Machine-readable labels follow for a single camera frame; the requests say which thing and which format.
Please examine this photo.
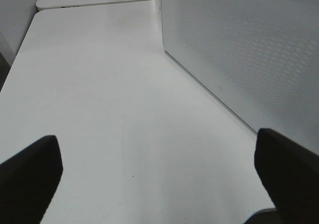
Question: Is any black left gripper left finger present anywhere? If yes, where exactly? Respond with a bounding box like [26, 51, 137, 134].
[0, 135, 63, 224]

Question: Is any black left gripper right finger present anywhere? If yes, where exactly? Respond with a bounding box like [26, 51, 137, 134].
[254, 128, 319, 224]

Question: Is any white microwave door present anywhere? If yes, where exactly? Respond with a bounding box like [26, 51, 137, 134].
[160, 0, 319, 153]

